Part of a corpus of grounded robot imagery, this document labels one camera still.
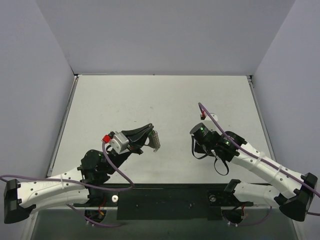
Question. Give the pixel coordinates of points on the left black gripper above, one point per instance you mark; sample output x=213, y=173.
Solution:
x=133, y=142

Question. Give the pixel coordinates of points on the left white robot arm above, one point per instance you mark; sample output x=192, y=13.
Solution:
x=98, y=172

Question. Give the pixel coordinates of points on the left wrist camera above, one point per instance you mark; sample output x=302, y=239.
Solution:
x=118, y=141

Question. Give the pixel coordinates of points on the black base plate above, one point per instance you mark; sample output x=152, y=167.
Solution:
x=181, y=201

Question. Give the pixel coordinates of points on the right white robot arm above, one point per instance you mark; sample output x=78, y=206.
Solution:
x=290, y=191

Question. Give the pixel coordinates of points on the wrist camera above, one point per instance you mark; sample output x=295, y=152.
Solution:
x=207, y=121
x=118, y=141

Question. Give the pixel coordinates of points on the aluminium table frame rail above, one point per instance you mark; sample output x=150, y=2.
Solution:
x=31, y=221

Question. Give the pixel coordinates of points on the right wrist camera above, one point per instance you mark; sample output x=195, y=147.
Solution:
x=207, y=121

